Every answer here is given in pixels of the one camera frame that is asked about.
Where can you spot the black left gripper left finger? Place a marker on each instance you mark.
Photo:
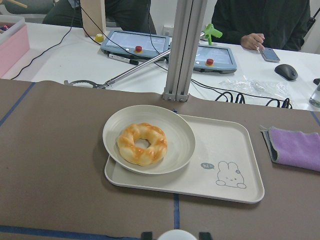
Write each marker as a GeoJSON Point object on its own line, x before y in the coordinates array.
{"type": "Point", "coordinates": [146, 235]}

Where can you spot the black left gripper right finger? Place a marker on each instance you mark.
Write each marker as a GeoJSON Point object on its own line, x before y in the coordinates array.
{"type": "Point", "coordinates": [205, 236]}

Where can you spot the tea bottle white cap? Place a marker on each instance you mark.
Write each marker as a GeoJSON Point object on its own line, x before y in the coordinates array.
{"type": "Point", "coordinates": [176, 234]}

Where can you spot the cream serving tray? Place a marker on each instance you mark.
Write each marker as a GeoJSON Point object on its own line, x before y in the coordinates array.
{"type": "Point", "coordinates": [222, 167]}

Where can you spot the person's hand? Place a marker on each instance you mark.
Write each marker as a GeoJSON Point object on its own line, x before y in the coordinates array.
{"type": "Point", "coordinates": [253, 41]}

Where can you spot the cream round plate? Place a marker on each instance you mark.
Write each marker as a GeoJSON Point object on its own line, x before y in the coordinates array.
{"type": "Point", "coordinates": [181, 139]}

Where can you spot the glazed twisted donut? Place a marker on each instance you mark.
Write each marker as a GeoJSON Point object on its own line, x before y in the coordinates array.
{"type": "Point", "coordinates": [157, 149]}

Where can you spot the purple folded cloth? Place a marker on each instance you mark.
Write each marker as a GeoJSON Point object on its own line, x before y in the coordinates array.
{"type": "Point", "coordinates": [293, 148]}

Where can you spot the clear plastic wrap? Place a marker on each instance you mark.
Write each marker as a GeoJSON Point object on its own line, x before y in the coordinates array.
{"type": "Point", "coordinates": [273, 89]}

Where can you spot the right teach pendant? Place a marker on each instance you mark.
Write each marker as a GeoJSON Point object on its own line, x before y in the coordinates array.
{"type": "Point", "coordinates": [214, 59]}

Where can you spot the teach pendant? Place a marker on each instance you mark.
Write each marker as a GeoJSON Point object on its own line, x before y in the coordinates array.
{"type": "Point", "coordinates": [135, 45]}
{"type": "Point", "coordinates": [214, 59]}

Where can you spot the black marker pen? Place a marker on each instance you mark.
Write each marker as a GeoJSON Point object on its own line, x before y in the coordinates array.
{"type": "Point", "coordinates": [123, 59]}

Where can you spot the black computer mouse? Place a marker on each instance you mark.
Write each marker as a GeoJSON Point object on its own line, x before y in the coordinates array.
{"type": "Point", "coordinates": [286, 71]}

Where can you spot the left teach pendant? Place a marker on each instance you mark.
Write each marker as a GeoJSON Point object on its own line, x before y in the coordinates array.
{"type": "Point", "coordinates": [135, 45]}

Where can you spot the smartphone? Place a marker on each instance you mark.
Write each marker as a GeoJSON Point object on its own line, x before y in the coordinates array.
{"type": "Point", "coordinates": [269, 55]}

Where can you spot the yellow small cap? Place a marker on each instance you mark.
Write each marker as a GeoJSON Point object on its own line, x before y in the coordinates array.
{"type": "Point", "coordinates": [99, 38]}

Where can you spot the seated person in black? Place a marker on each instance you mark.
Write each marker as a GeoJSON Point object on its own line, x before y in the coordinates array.
{"type": "Point", "coordinates": [283, 22]}

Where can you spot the pink storage box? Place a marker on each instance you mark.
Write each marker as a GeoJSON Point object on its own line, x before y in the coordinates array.
{"type": "Point", "coordinates": [14, 42]}

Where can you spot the aluminium frame post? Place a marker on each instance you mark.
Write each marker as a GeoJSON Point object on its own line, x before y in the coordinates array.
{"type": "Point", "coordinates": [186, 35]}

